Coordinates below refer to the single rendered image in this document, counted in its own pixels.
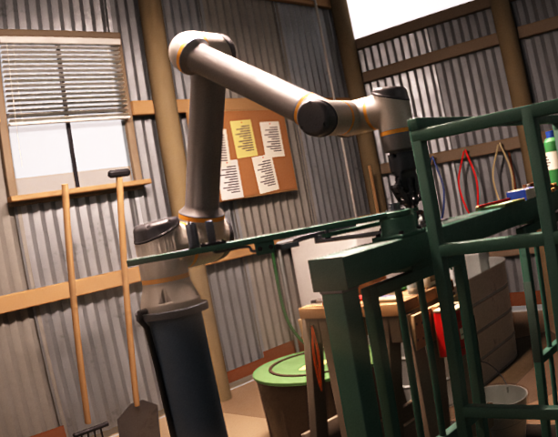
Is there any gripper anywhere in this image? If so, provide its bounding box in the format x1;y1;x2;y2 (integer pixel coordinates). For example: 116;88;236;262
386;147;421;213

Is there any green tray with red rim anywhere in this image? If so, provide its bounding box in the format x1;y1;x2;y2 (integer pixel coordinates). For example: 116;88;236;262
474;198;512;211

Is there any blue box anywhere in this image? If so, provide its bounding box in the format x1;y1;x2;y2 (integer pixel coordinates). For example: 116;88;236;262
505;183;537;202

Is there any white tank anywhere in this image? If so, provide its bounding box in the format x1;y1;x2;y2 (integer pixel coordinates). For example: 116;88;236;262
289;226;391;307

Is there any red canister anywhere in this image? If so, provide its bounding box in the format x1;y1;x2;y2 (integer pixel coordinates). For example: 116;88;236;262
429;303;467;360

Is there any cork notice board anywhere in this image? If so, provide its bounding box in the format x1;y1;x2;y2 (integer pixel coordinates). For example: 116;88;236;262
218;108;299;203

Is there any green bottle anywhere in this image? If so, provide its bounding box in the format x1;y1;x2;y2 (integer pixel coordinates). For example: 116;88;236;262
543;129;558;188

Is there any wooden table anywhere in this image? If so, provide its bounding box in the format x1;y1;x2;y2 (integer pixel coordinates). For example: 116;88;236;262
297;288;449;437

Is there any ceiling skylight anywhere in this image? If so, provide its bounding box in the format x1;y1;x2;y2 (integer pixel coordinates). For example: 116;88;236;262
345;0;476;41

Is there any white bucket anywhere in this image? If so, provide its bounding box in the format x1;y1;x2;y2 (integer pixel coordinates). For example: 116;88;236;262
482;383;531;437

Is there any brown barrel with green lid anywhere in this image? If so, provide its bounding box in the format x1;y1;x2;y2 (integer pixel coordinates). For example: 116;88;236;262
251;350;338;437

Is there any window with white blind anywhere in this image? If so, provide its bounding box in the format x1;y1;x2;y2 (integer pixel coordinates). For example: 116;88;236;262
0;28;153;204

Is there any blue rope loop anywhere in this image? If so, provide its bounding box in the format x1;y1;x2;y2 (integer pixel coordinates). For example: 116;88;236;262
430;156;448;220

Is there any red rope loop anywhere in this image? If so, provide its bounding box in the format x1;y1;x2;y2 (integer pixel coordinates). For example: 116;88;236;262
456;148;482;215

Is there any tan rope loop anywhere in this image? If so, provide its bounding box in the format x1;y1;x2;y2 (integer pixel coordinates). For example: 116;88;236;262
490;141;519;194

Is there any green headgate frame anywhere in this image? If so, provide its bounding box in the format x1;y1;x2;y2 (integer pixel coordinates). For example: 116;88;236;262
308;97;558;437

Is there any green hose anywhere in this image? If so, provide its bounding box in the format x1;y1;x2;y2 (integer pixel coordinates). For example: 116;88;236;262
269;250;307;347

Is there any round wooden post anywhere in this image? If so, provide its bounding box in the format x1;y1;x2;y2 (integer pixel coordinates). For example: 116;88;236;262
489;0;535;120
138;0;233;403

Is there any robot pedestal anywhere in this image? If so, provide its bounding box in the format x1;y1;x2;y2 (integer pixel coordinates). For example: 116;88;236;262
136;299;230;437

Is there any wooden handled shovel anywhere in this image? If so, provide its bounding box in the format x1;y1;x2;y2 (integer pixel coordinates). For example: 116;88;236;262
107;168;161;437

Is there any wooden handled rake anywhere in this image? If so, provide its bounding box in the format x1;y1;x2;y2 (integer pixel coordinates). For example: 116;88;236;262
60;182;111;437

